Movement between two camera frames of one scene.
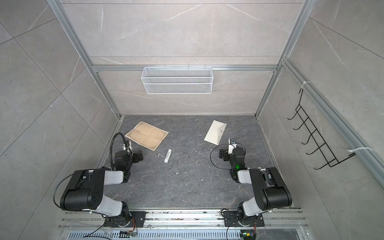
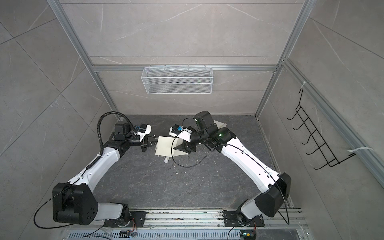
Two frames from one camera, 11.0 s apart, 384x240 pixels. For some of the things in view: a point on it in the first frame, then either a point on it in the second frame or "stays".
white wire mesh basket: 177,80 stays
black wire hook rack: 317,137 stays
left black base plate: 138,220 stays
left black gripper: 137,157 → 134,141
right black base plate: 231,219 stays
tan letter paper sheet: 147,135 → 164,146
